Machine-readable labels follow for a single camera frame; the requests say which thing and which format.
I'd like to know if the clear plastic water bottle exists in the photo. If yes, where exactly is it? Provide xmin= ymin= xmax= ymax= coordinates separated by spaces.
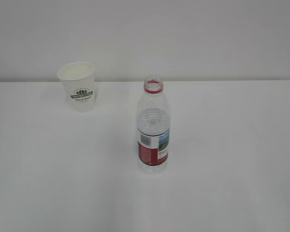
xmin=136 ymin=76 xmax=171 ymax=175

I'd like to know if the white paper coffee cup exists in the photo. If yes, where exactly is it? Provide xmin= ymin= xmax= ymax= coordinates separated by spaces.
xmin=57 ymin=62 xmax=95 ymax=112

